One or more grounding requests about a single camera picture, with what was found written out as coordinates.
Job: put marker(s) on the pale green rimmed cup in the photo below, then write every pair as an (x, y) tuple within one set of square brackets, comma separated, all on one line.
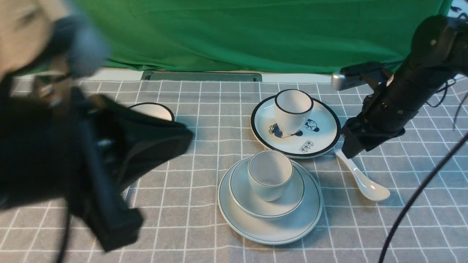
[(269, 174)]

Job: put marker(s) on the pale green rimmed bowl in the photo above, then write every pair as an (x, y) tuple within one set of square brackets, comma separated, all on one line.
[(268, 204)]

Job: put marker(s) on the black rimmed white bowl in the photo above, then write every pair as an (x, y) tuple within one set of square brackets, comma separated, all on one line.
[(155, 110)]

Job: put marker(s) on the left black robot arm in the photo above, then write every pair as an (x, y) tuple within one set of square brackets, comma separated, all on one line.
[(46, 46)]

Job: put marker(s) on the grey checked tablecloth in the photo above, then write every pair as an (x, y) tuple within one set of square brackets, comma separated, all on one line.
[(179, 199)]

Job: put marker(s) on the pale green rimmed plate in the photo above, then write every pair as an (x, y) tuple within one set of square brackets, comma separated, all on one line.
[(285, 230)]

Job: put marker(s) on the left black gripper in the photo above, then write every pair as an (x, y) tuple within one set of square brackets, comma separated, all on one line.
[(86, 150)]

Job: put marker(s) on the white spoon with print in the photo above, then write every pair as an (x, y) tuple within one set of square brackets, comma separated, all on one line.
[(125, 192)]

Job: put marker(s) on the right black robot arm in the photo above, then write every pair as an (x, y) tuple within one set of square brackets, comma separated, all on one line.
[(438, 53)]

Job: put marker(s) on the green backdrop cloth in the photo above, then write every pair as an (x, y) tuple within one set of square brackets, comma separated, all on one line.
[(274, 36)]

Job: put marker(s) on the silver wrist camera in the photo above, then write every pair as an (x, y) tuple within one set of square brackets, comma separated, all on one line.
[(355, 75)]

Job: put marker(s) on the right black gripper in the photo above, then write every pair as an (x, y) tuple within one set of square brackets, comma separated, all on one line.
[(390, 106)]

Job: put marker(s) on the black rimmed white cup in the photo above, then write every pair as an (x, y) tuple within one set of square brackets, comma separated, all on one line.
[(292, 110)]

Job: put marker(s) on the plain white spoon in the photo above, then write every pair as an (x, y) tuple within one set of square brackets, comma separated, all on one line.
[(369, 189)]

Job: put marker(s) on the black rimmed decorated plate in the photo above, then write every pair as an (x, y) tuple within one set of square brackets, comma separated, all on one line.
[(318, 136)]

